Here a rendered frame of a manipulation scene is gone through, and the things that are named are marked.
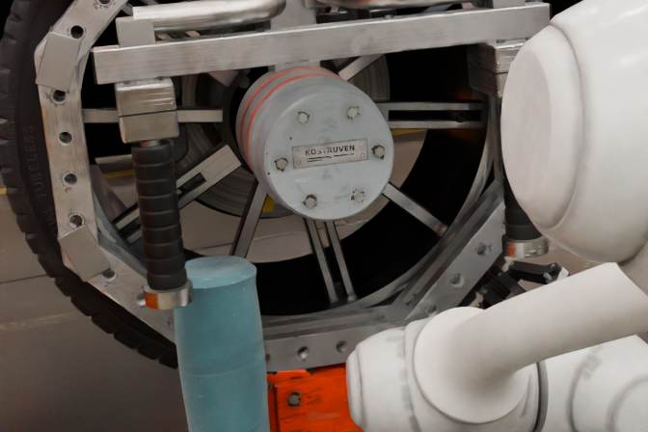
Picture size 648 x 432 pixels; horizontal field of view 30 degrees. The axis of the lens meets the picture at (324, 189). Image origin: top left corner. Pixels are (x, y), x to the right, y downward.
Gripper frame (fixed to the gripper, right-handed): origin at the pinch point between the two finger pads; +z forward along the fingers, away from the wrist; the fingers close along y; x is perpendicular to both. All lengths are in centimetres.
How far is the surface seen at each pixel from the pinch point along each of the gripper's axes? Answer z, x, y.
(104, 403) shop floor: 135, -9, -81
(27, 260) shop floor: 266, 7, -97
